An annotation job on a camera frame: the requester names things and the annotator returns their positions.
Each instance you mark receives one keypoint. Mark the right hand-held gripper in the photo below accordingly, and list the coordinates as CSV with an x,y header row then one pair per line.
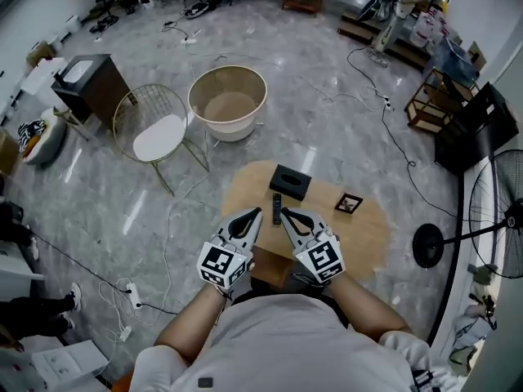
x,y
323,261

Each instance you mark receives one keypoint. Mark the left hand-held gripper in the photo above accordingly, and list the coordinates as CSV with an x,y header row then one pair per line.
x,y
222,264

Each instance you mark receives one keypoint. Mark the black remote control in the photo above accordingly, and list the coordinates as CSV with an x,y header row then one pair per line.
x,y
277,208

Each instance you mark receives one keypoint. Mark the person's left forearm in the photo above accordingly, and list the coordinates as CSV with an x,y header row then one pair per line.
x,y
192,325

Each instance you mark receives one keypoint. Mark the person's right forearm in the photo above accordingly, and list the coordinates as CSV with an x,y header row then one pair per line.
x,y
372,313

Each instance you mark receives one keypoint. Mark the wooden coffee table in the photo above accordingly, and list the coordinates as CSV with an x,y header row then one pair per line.
x,y
359,235

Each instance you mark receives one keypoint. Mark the black tissue box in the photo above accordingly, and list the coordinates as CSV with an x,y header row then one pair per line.
x,y
290,183

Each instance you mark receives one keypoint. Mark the round beige drum table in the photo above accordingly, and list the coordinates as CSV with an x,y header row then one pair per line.
x,y
229,127

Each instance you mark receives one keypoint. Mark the person's white shirt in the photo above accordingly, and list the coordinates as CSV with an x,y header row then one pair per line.
x,y
286,349

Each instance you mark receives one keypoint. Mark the black standing fan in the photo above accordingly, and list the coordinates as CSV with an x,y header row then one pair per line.
x,y
427,245

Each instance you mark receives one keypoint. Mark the wooden shelf rack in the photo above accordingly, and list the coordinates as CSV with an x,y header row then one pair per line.
x,y
433,108

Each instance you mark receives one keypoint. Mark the khaki bag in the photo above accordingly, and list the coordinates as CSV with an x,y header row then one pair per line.
x,y
484,278

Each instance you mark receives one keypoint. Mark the pale blue bag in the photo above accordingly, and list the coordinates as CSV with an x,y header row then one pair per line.
x,y
474,333

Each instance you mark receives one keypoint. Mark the dark wooden sink cabinet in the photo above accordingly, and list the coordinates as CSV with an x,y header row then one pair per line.
x,y
102,92

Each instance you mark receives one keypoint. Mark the tall black cabinet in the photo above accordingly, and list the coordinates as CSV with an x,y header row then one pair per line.
x,y
478,137

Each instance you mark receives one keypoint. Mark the beige tote bag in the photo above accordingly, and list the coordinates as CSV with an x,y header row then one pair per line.
x,y
463,362

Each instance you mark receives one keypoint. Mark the white pouf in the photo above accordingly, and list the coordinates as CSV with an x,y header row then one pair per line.
x,y
51,141

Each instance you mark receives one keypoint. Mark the white cardboard box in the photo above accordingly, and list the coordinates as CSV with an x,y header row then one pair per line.
x,y
69,362

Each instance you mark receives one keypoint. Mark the low wooden platform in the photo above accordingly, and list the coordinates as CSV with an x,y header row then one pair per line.
x,y
367,27

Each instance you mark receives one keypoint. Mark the zebra striped cushion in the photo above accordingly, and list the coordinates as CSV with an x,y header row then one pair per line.
x,y
32,135

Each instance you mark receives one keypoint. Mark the black picture frame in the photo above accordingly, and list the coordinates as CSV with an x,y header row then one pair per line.
x,y
348,203

